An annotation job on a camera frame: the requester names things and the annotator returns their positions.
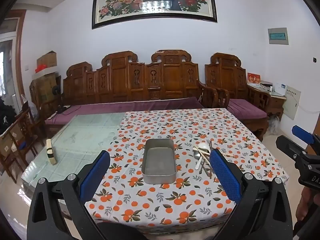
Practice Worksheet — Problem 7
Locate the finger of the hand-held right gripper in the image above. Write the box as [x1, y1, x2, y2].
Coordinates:
[276, 135, 310, 164]
[291, 125, 320, 153]

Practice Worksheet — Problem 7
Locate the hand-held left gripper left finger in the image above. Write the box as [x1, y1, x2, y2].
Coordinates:
[27, 150, 111, 240]

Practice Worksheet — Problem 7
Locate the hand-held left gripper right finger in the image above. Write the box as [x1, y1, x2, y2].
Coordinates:
[209, 149, 293, 240]

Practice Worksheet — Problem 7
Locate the light wooden chopstick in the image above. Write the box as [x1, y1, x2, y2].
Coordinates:
[195, 147, 213, 166]
[194, 146, 235, 158]

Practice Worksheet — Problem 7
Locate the white plastic ladle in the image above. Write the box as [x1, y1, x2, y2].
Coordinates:
[195, 142, 210, 169]

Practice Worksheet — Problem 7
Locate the rectangular metal tray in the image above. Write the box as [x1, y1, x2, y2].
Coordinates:
[141, 138, 176, 185]

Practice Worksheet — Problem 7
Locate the person's right hand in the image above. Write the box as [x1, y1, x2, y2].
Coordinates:
[296, 187, 316, 222]

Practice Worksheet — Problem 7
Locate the clear plastic bag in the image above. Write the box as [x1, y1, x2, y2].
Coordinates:
[267, 115, 282, 134]

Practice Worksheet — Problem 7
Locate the cream metal distribution box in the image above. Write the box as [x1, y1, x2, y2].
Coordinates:
[282, 85, 302, 122]

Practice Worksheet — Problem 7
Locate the wooden side table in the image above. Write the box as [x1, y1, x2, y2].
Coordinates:
[260, 87, 287, 123]

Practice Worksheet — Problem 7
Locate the white box with blue label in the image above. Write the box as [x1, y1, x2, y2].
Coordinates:
[274, 82, 287, 96]

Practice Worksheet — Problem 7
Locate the cream block with dark band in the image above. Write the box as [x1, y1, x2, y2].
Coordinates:
[46, 138, 57, 165]

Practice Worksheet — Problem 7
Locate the purple armchair cushion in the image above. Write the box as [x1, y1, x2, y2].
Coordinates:
[226, 99, 268, 118]

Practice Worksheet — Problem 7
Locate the grey box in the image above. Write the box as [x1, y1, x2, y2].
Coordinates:
[260, 81, 274, 92]

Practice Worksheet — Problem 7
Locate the purple sofa cushion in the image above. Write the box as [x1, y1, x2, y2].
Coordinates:
[45, 97, 204, 125]

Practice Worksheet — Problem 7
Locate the red greeting card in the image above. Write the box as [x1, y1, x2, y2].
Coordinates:
[247, 73, 261, 86]

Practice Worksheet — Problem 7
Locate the orange fruit print tablecloth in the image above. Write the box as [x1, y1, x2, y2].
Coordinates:
[84, 108, 288, 234]

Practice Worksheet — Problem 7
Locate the small wooden chair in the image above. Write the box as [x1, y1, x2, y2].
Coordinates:
[0, 107, 44, 180]

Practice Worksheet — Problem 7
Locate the carved wooden armchair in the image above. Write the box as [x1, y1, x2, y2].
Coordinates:
[204, 52, 270, 142]

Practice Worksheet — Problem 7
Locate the black standing fan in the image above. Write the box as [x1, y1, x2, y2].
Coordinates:
[50, 85, 72, 114]

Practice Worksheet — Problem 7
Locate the white plastic bag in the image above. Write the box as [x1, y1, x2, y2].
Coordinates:
[21, 94, 38, 118]

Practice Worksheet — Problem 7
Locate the large cardboard box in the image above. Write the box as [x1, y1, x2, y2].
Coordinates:
[31, 73, 60, 105]

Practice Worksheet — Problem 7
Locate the black cloth pile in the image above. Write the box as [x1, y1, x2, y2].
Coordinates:
[0, 96, 16, 135]

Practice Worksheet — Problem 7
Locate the carved wooden sofa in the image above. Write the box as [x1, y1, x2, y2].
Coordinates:
[40, 50, 220, 140]

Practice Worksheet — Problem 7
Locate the flat white box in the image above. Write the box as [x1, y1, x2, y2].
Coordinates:
[32, 66, 58, 77]

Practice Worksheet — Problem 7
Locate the small cardboard box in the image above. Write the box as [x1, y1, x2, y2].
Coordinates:
[37, 51, 57, 68]

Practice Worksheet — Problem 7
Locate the framed peacock flower painting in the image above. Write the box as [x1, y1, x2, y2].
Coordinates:
[92, 0, 217, 30]

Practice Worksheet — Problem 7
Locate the wall panel with green window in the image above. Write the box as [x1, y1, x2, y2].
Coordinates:
[268, 27, 289, 45]

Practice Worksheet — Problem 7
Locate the wooden door frame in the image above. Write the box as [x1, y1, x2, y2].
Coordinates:
[10, 9, 27, 98]

